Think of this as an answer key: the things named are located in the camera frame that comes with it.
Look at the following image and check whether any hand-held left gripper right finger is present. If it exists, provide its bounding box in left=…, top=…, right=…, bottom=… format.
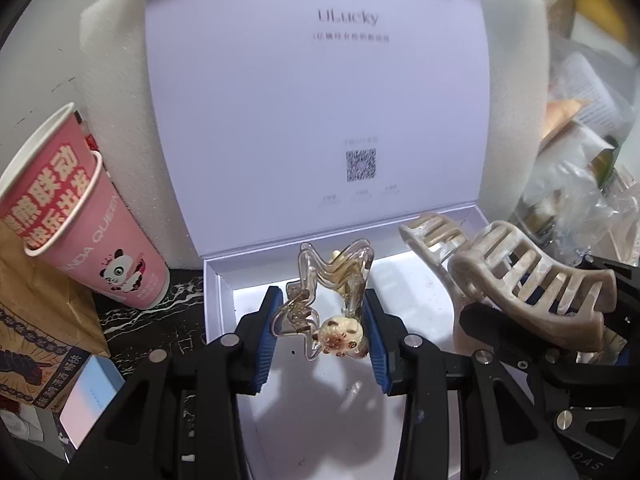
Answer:
left=362, top=287, right=567, bottom=480

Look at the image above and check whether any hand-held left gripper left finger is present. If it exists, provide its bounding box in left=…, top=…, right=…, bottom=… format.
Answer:
left=60, top=285, right=283, bottom=480

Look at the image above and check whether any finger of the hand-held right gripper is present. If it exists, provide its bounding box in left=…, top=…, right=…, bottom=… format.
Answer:
left=459, top=302, right=640, bottom=412
left=580, top=255, right=640, bottom=363

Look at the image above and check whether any amber transparent bear hair clip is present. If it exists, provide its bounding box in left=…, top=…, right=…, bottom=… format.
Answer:
left=270, top=241, right=376, bottom=362

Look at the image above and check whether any beige marbled claw hair clip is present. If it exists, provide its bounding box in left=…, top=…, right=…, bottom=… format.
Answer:
left=398, top=212, right=617, bottom=353

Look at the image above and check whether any small pastel box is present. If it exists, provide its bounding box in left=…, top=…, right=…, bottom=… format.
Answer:
left=59, top=355, right=126, bottom=450

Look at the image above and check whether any lavender gift box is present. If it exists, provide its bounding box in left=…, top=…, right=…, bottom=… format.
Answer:
left=145, top=0, right=496, bottom=480

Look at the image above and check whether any clear plastic bag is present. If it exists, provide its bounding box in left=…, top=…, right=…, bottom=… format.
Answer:
left=520, top=50, right=640, bottom=261

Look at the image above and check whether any pink panda print paper cup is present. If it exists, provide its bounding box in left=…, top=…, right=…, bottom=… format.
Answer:
left=25, top=150, right=171, bottom=307

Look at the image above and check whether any white paper leaflet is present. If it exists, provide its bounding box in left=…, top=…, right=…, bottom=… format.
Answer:
left=554, top=54, right=618, bottom=128

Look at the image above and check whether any brown printed paper bag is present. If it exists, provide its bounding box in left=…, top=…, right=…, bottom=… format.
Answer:
left=0, top=220, right=112, bottom=412

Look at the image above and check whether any pink red banner paper cup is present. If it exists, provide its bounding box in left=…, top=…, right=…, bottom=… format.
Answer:
left=0, top=102, right=103, bottom=256

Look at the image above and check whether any white foam block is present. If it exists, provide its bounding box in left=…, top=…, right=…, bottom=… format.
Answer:
left=75, top=0, right=547, bottom=271

